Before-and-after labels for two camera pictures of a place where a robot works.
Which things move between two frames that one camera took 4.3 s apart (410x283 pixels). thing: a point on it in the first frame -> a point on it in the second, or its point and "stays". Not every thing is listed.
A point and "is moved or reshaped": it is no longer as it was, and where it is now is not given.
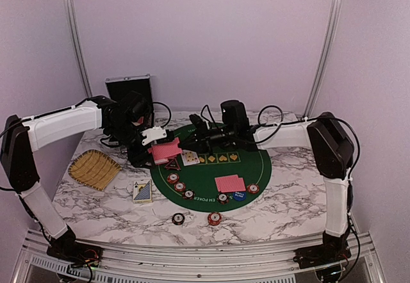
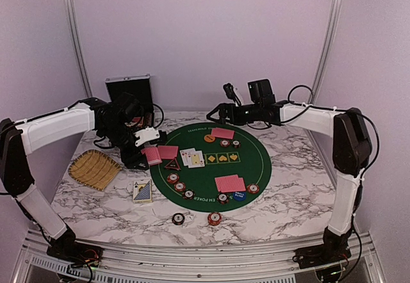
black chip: x=223 y=198 stays
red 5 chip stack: x=173 y=178 stays
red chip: x=253 y=188 stays
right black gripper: x=203 y=138 -> x=223 y=108
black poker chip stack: x=178 y=219 stays
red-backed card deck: x=163 y=153 is moved or reshaped
